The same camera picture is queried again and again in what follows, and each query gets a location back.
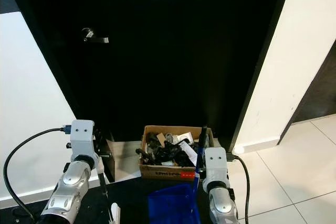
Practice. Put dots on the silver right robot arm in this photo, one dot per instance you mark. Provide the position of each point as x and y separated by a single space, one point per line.
223 205

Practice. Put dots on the black floor mat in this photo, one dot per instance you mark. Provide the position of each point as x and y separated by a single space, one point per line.
131 203

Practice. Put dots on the white paper card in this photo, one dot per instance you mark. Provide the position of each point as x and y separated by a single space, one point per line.
190 153

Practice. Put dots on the black tangled parts bundle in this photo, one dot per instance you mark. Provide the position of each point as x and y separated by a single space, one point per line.
165 153

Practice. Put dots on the brown cardboard box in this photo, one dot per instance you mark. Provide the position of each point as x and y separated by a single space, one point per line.
163 172

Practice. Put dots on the small brown paper tag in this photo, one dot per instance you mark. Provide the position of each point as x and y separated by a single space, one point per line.
160 139

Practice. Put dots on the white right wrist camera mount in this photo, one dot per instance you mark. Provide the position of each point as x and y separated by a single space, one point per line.
216 163

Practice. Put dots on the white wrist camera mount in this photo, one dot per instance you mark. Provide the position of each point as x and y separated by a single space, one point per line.
216 163
82 136

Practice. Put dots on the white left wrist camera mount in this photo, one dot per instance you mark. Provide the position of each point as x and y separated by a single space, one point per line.
82 136

